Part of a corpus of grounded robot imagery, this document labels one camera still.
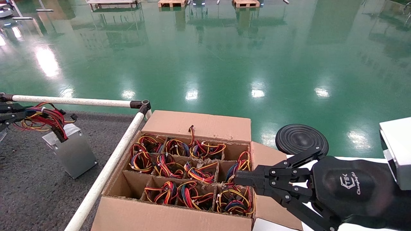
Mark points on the brown cardboard box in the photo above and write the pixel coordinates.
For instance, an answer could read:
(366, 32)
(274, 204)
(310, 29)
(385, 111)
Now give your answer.
(199, 123)

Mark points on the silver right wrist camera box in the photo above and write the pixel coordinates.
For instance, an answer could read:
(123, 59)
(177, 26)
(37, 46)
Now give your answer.
(398, 150)

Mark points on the grey metal bar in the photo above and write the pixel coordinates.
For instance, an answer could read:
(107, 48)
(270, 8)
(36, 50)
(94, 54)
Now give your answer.
(22, 18)
(45, 10)

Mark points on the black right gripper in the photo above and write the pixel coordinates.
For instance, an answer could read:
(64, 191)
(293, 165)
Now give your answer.
(353, 189)

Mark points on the background metal table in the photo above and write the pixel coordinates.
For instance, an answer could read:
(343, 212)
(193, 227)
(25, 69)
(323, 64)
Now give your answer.
(112, 1)

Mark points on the wooden pallet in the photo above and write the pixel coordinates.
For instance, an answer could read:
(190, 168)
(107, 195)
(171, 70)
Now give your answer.
(246, 3)
(172, 3)

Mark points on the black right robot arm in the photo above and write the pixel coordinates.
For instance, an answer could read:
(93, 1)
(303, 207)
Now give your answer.
(405, 211)

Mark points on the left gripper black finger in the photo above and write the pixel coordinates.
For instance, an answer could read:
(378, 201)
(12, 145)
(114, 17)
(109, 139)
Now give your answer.
(9, 108)
(9, 119)

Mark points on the black pipe corner joint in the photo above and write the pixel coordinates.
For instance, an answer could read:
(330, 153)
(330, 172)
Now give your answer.
(141, 105)

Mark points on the grey round robot base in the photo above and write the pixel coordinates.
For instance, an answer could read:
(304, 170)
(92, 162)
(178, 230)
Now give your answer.
(5, 13)

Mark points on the long white frame pipe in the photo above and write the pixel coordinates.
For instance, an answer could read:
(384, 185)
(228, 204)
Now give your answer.
(83, 101)

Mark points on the cardboard divider grid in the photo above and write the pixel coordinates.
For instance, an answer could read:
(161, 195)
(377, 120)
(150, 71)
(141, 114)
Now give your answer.
(219, 173)

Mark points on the black pipe end joint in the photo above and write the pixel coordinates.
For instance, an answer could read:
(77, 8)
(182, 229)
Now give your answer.
(5, 97)

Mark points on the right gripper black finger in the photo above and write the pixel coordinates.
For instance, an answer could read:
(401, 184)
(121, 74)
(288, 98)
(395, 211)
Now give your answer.
(257, 175)

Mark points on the black round ribbed disc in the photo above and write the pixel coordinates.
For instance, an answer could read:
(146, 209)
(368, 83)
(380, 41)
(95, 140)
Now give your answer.
(298, 138)

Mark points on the white frame pipe beside box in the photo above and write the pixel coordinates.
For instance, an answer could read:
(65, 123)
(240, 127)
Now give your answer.
(128, 131)

